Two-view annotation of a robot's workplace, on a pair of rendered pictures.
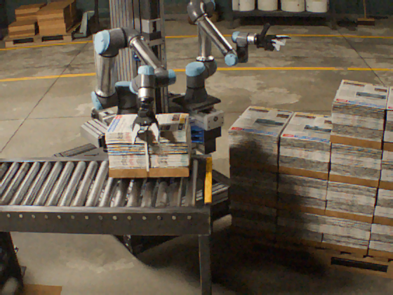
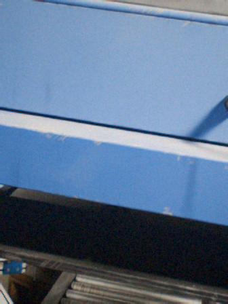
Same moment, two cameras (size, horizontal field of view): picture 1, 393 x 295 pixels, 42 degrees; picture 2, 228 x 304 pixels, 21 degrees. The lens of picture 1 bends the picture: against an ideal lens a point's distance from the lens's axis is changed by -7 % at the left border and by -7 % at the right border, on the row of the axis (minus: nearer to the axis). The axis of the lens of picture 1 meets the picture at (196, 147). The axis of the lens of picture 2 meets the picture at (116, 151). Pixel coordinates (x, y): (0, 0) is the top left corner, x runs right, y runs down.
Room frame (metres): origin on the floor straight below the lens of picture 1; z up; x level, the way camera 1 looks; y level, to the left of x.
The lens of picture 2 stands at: (2.22, 2.84, 1.75)
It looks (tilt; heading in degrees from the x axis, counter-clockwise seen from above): 14 degrees down; 276
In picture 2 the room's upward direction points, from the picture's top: 7 degrees clockwise
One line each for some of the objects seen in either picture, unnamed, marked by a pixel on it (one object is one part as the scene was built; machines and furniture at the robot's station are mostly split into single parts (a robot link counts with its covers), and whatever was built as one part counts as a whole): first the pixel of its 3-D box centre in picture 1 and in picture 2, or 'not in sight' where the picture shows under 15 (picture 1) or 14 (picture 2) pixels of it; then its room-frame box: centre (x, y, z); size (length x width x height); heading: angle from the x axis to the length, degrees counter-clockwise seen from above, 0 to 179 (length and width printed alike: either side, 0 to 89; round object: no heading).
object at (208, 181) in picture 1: (208, 180); not in sight; (2.23, -0.05, 0.81); 0.43 x 0.03 x 0.02; 177
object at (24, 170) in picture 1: (14, 186); (134, 301); (2.30, 0.94, 0.77); 0.47 x 0.05 x 0.05; 177
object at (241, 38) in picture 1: (241, 38); not in sight; (3.25, -0.31, 1.21); 0.11 x 0.08 x 0.09; 61
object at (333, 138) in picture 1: (359, 128); not in sight; (2.63, -0.91, 0.86); 0.38 x 0.29 x 0.04; 156
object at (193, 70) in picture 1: (196, 74); not in sight; (3.27, -0.02, 0.98); 0.13 x 0.12 x 0.14; 150
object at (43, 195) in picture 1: (48, 186); not in sight; (2.29, 0.74, 0.77); 0.47 x 0.05 x 0.05; 177
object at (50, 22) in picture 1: (43, 22); not in sight; (8.78, 2.49, 0.28); 1.20 x 0.83 x 0.57; 87
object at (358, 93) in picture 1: (363, 93); not in sight; (2.63, -0.91, 1.06); 0.37 x 0.29 x 0.01; 156
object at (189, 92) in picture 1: (196, 91); not in sight; (3.27, -0.01, 0.87); 0.15 x 0.15 x 0.10
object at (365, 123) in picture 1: (361, 113); not in sight; (2.64, -0.91, 0.95); 0.38 x 0.29 x 0.23; 156
